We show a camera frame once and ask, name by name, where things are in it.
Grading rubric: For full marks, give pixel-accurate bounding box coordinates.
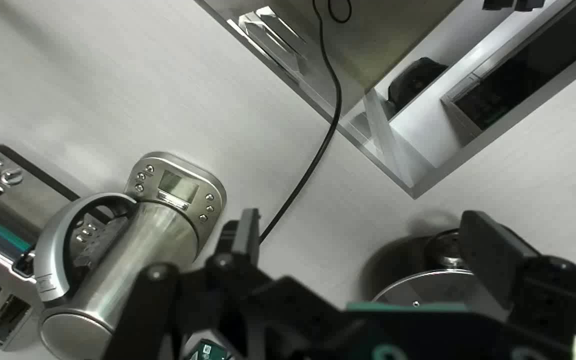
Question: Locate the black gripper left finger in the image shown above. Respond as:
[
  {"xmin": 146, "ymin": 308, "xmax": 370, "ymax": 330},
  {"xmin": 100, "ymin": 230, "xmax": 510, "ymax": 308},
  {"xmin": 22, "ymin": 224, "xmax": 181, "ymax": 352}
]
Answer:
[{"xmin": 105, "ymin": 206, "xmax": 345, "ymax": 360}]

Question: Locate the stainless steel electric kettle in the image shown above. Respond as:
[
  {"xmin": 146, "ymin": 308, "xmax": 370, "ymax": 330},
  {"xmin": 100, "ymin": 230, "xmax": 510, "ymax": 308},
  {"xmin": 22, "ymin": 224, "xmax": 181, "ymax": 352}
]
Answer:
[{"xmin": 34, "ymin": 188, "xmax": 204, "ymax": 360}]

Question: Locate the stainless steel toaster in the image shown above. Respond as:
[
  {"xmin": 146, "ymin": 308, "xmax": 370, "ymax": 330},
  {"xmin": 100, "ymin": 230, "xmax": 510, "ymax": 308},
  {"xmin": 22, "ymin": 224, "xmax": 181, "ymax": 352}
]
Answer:
[{"xmin": 0, "ymin": 142, "xmax": 81, "ymax": 352}]

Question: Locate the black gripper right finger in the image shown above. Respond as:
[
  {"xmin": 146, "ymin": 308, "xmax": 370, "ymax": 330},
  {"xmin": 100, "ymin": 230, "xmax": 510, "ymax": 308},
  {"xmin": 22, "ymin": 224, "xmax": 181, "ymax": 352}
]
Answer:
[{"xmin": 458, "ymin": 209, "xmax": 576, "ymax": 348}]

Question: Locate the black cooking pot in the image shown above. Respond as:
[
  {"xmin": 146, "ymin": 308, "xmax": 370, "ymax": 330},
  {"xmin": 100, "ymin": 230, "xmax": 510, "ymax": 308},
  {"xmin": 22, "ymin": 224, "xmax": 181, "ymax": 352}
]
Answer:
[{"xmin": 360, "ymin": 229, "xmax": 466, "ymax": 306}]

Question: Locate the black power cable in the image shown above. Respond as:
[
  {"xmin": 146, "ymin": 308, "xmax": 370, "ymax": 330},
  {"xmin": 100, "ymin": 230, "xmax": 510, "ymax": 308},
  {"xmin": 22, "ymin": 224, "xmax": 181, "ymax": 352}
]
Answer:
[{"xmin": 256, "ymin": 0, "xmax": 356, "ymax": 246}]

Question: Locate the glass lid with black knob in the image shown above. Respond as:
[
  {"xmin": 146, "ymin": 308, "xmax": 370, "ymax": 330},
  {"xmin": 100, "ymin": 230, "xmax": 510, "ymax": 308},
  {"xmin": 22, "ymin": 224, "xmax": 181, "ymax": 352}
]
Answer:
[{"xmin": 372, "ymin": 229, "xmax": 505, "ymax": 313}]

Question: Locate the silver kettle base with buttons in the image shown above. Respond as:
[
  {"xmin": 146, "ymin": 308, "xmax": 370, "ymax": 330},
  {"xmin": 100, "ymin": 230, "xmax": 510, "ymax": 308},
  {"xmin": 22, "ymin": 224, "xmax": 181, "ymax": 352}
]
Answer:
[{"xmin": 127, "ymin": 150, "xmax": 228, "ymax": 262}]

